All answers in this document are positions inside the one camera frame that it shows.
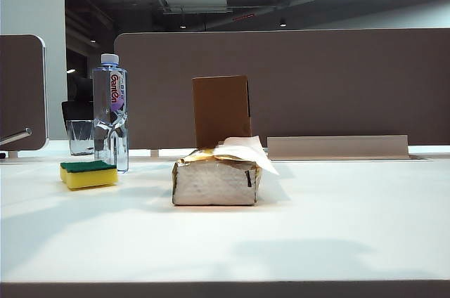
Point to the narrow brown desk partition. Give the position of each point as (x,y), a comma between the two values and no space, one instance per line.
(21,94)

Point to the chrome metal rod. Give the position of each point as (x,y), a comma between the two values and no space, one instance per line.
(15,135)

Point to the round ceiling downlight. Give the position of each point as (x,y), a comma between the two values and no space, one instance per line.
(283,24)

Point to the wide brown desk partition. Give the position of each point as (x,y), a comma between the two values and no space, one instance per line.
(316,83)

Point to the clear Ganten water bottle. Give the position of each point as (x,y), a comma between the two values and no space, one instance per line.
(110,118)

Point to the brown cardboard box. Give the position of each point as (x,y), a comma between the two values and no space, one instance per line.
(221,111)

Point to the white tissue sheet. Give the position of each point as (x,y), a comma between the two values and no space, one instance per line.
(246,150)

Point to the black office chair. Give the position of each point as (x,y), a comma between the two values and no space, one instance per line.
(79,106)

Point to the yellow green sponge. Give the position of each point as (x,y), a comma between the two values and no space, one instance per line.
(89,178)

